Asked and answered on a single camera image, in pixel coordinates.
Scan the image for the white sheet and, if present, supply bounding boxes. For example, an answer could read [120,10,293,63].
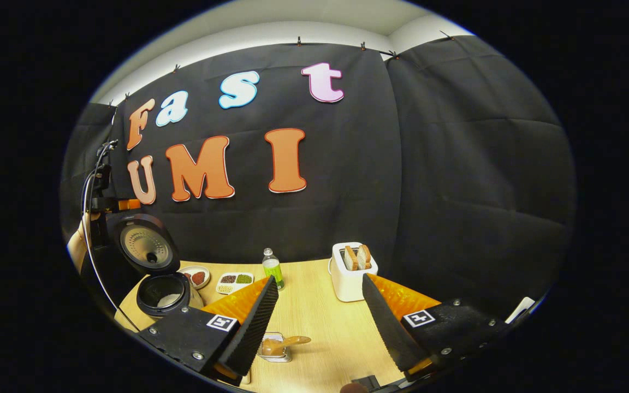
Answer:
[506,296,536,324]

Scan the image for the black silver rice cooker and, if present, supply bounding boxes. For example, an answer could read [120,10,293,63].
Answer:
[108,213,204,319]

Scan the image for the small dish of red beans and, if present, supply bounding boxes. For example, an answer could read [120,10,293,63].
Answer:
[178,265,211,290]

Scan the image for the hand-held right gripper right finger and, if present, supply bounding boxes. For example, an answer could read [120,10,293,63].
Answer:
[361,273,512,383]

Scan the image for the white divided grain dish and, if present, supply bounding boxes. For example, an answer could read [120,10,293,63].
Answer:
[215,272,254,295]

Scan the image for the white toaster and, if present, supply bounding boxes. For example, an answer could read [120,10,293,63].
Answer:
[329,242,379,302]

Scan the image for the black backdrop cloth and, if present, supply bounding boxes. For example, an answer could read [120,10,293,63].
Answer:
[61,35,576,317]

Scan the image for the wooden spoon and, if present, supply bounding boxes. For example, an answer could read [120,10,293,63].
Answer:
[261,336,312,357]

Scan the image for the green label plastic bottle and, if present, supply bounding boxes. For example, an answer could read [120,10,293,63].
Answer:
[262,248,286,290]

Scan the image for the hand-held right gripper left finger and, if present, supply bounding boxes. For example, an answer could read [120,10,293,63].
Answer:
[137,275,280,385]

